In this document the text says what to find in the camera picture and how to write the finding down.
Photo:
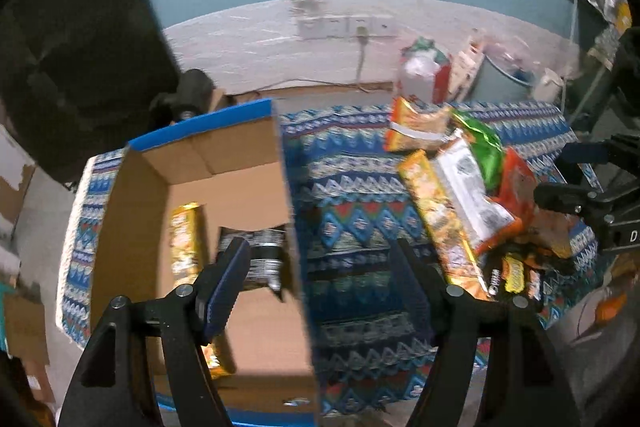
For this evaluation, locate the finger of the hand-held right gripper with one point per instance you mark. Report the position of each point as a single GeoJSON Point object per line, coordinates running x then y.
{"type": "Point", "coordinates": [565, 198]}
{"type": "Point", "coordinates": [580, 154]}

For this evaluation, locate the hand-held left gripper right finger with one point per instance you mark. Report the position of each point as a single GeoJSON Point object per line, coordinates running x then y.
{"type": "Point", "coordinates": [417, 269]}

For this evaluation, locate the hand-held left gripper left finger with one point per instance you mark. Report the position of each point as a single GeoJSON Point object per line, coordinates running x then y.
{"type": "Point", "coordinates": [227, 293]}

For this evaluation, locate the orange snack packet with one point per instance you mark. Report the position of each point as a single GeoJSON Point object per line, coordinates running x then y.
{"type": "Point", "coordinates": [520, 187]}

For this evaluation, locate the long yellow patterned snack packet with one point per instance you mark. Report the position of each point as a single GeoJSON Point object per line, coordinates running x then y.
{"type": "Point", "coordinates": [440, 227]}

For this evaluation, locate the black silver snack packet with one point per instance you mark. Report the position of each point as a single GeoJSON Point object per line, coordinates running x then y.
{"type": "Point", "coordinates": [265, 252]}

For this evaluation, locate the blue-edged cardboard box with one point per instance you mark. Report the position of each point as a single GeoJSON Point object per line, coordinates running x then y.
{"type": "Point", "coordinates": [260, 342]}

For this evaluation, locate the long yellow snack bar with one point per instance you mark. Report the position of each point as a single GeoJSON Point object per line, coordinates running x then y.
{"type": "Point", "coordinates": [187, 237]}

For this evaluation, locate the white snack packet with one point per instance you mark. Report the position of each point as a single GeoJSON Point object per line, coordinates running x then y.
{"type": "Point", "coordinates": [470, 192]}

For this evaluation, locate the green snack bag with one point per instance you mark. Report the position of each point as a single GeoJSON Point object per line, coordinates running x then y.
{"type": "Point", "coordinates": [482, 147]}

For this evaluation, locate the orange snack bag white band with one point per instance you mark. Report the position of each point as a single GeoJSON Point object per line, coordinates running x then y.
{"type": "Point", "coordinates": [417, 122]}

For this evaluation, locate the black stand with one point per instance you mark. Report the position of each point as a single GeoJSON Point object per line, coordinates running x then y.
{"type": "Point", "coordinates": [600, 102]}

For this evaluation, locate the blue patterned blanket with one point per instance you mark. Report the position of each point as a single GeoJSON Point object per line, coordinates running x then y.
{"type": "Point", "coordinates": [350, 207]}

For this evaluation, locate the small black yellow snack packet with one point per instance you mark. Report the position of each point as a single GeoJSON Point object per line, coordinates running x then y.
{"type": "Point", "coordinates": [512, 274]}

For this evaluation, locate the grey bucket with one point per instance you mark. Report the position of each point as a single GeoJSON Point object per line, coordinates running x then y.
{"type": "Point", "coordinates": [500, 79]}

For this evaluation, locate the wooden rack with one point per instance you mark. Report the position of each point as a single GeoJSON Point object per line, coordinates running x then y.
{"type": "Point", "coordinates": [467, 62]}

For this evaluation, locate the red white bag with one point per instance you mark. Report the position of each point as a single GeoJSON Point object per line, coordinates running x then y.
{"type": "Point", "coordinates": [420, 74]}

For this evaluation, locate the black round device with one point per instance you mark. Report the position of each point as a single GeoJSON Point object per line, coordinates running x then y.
{"type": "Point", "coordinates": [192, 94]}

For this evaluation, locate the flat cardboard piece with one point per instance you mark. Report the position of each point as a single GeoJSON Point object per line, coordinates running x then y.
{"type": "Point", "coordinates": [25, 332]}

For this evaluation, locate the dark cloth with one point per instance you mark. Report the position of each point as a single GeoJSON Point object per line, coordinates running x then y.
{"type": "Point", "coordinates": [75, 32]}

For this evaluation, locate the white wall socket strip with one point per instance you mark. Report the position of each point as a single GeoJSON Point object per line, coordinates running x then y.
{"type": "Point", "coordinates": [345, 27]}

